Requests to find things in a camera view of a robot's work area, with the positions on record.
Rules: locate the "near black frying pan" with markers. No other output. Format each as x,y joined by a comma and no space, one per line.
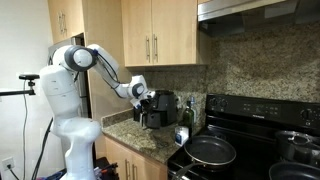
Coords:
207,151

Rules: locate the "black electric stove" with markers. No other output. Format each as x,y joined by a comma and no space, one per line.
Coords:
249,124

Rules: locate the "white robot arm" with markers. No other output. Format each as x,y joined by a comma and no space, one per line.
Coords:
57,82

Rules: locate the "black frying pan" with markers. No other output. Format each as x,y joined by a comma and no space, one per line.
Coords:
207,151
293,171

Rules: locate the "far black frying pan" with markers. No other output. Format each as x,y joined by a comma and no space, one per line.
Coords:
293,171

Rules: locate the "white wall outlet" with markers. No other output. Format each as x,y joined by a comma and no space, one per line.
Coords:
8,163

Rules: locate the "white salt container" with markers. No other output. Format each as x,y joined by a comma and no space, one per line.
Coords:
181,135

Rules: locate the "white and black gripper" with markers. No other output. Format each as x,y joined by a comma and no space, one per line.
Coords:
136,101

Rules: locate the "cabinet door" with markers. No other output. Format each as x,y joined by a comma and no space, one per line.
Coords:
136,19
174,25

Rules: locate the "cabinet above refrigerator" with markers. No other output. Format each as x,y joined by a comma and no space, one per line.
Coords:
66,17

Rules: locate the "dark glass bottle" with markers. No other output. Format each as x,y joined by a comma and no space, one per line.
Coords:
188,118

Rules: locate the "lower wooden counter cabinet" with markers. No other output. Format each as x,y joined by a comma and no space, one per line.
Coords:
133,165

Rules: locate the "black camera on stand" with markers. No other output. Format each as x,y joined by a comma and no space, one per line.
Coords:
28,88

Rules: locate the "black pot with lid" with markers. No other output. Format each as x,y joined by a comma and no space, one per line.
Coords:
298,147

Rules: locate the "stainless range hood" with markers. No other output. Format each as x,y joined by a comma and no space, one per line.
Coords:
227,17

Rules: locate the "stainless steel refrigerator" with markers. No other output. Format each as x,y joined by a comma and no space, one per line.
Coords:
81,78

